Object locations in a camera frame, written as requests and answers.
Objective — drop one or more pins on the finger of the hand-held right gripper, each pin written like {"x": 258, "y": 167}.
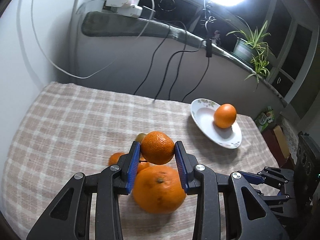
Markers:
{"x": 252, "y": 177}
{"x": 282, "y": 205}

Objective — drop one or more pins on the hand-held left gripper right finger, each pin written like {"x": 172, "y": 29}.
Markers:
{"x": 180, "y": 165}

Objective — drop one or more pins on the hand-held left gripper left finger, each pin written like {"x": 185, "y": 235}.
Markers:
{"x": 135, "y": 162}

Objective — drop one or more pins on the small mandarin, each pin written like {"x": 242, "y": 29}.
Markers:
{"x": 115, "y": 158}

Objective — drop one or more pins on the bumpy mandarin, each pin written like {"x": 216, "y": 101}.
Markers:
{"x": 157, "y": 147}

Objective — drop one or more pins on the large navel orange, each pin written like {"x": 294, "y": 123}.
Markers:
{"x": 158, "y": 190}

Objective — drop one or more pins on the white floral plate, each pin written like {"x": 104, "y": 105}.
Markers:
{"x": 207, "y": 125}

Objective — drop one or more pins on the green round fruit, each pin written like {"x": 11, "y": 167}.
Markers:
{"x": 140, "y": 137}

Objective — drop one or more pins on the brown cardboard box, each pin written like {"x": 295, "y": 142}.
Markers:
{"x": 281, "y": 142}

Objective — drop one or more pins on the green printed box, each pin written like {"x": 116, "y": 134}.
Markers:
{"x": 266, "y": 117}

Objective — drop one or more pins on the smooth round orange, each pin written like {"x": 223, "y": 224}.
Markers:
{"x": 225, "y": 116}

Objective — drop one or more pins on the checked beige tablecloth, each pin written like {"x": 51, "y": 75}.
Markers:
{"x": 62, "y": 130}

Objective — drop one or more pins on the black clamp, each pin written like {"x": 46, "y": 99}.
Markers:
{"x": 208, "y": 48}

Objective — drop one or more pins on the potted spider plant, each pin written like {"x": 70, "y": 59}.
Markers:
{"x": 243, "y": 50}

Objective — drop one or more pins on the small pink flower plant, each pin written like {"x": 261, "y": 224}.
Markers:
{"x": 216, "y": 37}

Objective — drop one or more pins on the black power adapter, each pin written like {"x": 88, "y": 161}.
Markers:
{"x": 147, "y": 12}

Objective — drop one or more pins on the white power adapter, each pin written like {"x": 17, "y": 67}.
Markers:
{"x": 131, "y": 11}

